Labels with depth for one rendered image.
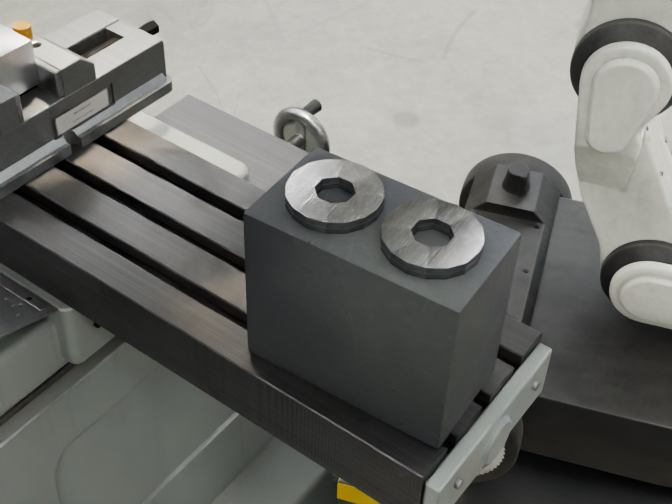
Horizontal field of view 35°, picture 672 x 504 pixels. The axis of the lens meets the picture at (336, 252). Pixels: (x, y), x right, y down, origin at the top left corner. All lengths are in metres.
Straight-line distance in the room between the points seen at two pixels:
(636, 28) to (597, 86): 0.08
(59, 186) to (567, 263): 0.85
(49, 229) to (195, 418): 0.54
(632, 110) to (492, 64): 1.90
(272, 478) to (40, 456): 0.60
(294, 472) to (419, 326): 1.02
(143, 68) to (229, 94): 1.68
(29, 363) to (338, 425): 0.43
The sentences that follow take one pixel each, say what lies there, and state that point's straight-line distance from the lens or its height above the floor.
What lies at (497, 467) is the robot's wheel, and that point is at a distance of 1.61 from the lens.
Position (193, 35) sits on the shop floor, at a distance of 3.34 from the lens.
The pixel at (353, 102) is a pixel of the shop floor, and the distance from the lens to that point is 3.05.
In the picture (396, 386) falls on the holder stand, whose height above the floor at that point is 1.00.
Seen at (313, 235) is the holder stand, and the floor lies 1.13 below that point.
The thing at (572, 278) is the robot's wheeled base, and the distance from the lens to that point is 1.75.
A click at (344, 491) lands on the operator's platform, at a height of 0.38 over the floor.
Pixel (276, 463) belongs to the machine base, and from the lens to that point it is 1.92.
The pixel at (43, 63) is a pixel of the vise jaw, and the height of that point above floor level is 1.05.
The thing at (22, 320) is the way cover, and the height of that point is 0.88.
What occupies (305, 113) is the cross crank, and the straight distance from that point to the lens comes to 1.81.
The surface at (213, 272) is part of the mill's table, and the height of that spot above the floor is 0.94.
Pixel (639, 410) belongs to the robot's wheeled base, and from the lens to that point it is 1.59.
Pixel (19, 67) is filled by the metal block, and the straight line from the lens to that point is 1.31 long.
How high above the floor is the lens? 1.76
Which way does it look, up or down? 43 degrees down
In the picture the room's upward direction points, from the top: 2 degrees clockwise
